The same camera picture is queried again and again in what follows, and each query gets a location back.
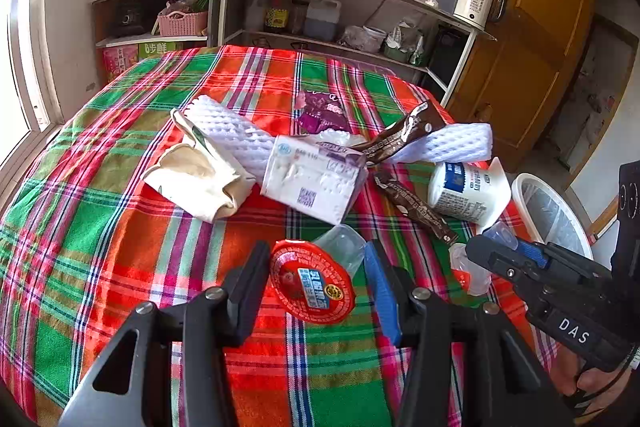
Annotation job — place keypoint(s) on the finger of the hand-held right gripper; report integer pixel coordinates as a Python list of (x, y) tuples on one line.
[(532, 252), (505, 267)]

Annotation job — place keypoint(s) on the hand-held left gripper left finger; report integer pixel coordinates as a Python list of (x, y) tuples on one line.
[(252, 279)]

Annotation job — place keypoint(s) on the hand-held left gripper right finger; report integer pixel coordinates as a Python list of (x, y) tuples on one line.
[(380, 287)]

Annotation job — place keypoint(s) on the small clear plastic cup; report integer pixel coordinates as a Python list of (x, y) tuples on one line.
[(472, 283)]

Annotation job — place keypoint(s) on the red-lid clear plastic cup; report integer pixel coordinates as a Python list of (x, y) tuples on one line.
[(310, 282)]

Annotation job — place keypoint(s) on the white round trash bin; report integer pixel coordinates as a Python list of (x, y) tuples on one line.
[(521, 191)]

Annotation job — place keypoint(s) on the white tissue pack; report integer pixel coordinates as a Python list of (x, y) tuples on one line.
[(310, 177)]

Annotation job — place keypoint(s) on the white foam net sleeve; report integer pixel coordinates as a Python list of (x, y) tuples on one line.
[(235, 127), (460, 142)]

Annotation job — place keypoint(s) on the person's right hand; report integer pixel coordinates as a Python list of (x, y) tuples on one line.
[(595, 387)]

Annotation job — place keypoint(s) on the white yogurt cup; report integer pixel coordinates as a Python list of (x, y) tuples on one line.
[(460, 192)]

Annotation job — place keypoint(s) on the brown coffee stick wrapper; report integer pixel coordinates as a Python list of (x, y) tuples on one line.
[(415, 204), (410, 127)]

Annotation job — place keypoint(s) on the beige cloth bag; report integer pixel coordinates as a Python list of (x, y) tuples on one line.
[(200, 167)]

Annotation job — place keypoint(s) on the red green plaid tablecloth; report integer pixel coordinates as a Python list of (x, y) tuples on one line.
[(125, 232)]

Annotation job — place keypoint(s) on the crumpled white tissue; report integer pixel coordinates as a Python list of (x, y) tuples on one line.
[(345, 138)]

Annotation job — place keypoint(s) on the purple snack wrapper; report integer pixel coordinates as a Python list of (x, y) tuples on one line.
[(320, 117)]

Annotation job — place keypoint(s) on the wooden door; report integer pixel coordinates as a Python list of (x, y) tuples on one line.
[(540, 32)]

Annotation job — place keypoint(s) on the green cardboard box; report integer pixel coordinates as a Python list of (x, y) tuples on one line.
[(160, 50)]

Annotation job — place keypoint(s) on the crumpled clear plastic bag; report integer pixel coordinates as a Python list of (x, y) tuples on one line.
[(360, 39)]

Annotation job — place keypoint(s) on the pink cardboard box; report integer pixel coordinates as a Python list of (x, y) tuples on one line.
[(120, 63)]

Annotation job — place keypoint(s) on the white electric kettle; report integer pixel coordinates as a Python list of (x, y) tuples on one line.
[(475, 4)]

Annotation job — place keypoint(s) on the dark glass jar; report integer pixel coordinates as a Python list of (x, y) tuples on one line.
[(299, 18)]

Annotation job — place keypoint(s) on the pink plastic basket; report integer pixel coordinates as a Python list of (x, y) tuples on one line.
[(182, 23)]

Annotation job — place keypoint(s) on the red-cap sauce bottle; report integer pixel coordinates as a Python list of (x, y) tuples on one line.
[(277, 14)]

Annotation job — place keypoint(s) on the tall clear plastic bottle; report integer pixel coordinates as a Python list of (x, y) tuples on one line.
[(257, 12)]

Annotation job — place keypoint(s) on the clear plastic oil jug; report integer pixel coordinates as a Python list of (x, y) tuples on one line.
[(322, 21)]

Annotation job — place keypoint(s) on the small black appliance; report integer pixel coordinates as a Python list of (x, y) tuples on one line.
[(130, 21)]

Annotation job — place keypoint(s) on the white window frame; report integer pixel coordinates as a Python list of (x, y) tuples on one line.
[(45, 72)]

